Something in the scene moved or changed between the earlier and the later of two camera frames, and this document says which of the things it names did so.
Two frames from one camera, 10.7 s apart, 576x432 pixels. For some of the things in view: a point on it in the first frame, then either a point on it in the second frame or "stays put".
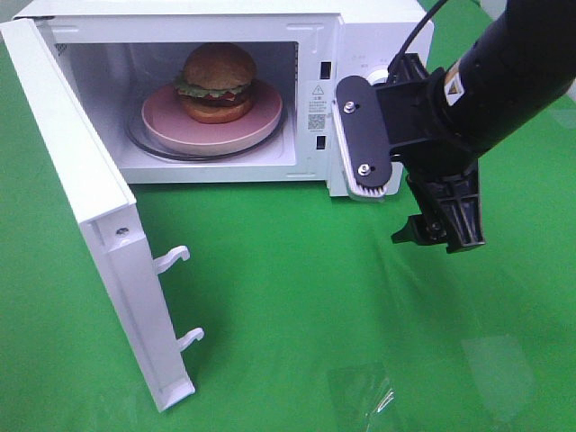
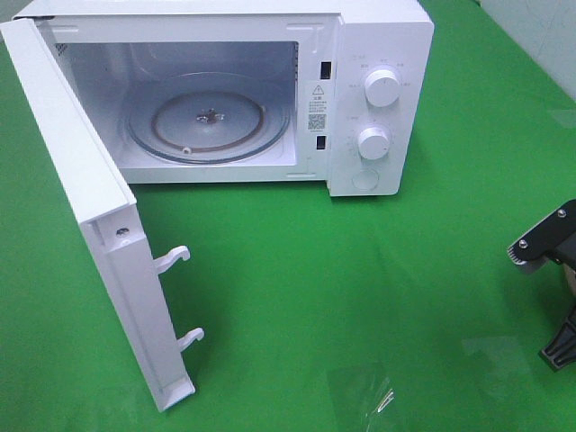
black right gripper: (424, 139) to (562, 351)
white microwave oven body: (226, 91) stays put
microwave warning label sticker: (319, 104) stays put
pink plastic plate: (167, 124) to (570, 286)
